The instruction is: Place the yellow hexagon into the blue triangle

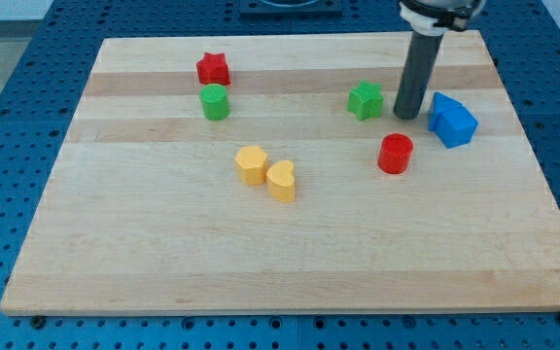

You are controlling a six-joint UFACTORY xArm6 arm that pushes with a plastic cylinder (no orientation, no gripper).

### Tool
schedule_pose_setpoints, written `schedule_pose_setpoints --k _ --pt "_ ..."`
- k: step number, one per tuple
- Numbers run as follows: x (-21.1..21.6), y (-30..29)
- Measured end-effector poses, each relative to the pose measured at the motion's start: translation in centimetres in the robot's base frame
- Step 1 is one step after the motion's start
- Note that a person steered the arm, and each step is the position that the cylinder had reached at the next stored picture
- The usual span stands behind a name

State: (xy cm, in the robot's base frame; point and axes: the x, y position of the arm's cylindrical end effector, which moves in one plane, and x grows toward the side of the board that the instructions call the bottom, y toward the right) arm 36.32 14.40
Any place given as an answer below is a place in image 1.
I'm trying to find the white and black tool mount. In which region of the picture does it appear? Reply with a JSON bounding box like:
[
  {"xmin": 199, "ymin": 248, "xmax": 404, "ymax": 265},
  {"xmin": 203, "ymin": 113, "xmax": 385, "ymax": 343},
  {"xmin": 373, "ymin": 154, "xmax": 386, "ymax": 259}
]
[{"xmin": 399, "ymin": 0, "xmax": 485, "ymax": 36}]

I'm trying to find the wooden board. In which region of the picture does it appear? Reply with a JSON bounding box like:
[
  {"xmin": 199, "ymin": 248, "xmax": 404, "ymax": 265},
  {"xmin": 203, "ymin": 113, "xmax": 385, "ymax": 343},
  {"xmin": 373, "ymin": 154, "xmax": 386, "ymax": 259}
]
[{"xmin": 0, "ymin": 30, "xmax": 560, "ymax": 316}]

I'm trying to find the yellow hexagon block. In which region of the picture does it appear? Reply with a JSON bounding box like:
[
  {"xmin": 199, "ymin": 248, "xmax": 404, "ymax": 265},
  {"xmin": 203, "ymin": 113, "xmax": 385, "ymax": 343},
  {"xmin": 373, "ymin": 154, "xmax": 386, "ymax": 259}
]
[{"xmin": 234, "ymin": 146, "xmax": 269, "ymax": 186}]

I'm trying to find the red star block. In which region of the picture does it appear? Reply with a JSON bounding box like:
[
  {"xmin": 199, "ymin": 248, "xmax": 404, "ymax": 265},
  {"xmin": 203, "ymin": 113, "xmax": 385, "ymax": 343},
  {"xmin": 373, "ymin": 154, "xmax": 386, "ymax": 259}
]
[{"xmin": 195, "ymin": 52, "xmax": 230, "ymax": 86}]

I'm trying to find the red cylinder block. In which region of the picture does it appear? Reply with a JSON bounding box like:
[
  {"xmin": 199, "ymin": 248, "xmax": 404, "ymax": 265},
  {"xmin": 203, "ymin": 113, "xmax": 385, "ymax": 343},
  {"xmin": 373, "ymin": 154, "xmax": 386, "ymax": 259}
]
[{"xmin": 377, "ymin": 133, "xmax": 413, "ymax": 174}]

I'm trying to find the blue cube block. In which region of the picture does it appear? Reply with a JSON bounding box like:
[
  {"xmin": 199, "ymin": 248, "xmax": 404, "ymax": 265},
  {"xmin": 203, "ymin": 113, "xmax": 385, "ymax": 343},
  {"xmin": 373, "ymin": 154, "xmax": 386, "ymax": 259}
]
[{"xmin": 435, "ymin": 107, "xmax": 478, "ymax": 149}]

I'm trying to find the green cylinder block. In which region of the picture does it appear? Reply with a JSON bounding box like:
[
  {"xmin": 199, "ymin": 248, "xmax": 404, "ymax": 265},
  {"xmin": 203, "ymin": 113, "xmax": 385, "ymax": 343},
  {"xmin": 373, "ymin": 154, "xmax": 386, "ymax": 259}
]
[{"xmin": 199, "ymin": 84, "xmax": 230, "ymax": 121}]

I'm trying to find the blue triangle block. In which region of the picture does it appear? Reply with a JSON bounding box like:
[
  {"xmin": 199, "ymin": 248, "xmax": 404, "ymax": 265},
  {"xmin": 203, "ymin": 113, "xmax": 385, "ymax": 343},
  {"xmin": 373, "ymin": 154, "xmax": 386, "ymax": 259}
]
[{"xmin": 428, "ymin": 92, "xmax": 463, "ymax": 131}]

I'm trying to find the yellow heart block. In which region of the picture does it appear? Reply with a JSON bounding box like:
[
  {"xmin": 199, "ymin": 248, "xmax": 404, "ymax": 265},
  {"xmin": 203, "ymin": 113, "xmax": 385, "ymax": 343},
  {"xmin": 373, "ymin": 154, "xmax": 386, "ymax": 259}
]
[{"xmin": 266, "ymin": 160, "xmax": 296, "ymax": 203}]

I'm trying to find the green star block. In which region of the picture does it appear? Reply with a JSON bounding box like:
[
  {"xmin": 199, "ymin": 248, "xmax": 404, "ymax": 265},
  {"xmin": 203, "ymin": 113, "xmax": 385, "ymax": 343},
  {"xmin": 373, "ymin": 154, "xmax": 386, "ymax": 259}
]
[{"xmin": 347, "ymin": 80, "xmax": 384, "ymax": 122}]

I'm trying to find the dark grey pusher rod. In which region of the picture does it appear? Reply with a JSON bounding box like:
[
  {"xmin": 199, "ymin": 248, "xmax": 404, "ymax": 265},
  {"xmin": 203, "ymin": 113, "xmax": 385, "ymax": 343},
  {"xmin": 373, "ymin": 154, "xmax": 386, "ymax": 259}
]
[{"xmin": 393, "ymin": 31, "xmax": 442, "ymax": 120}]

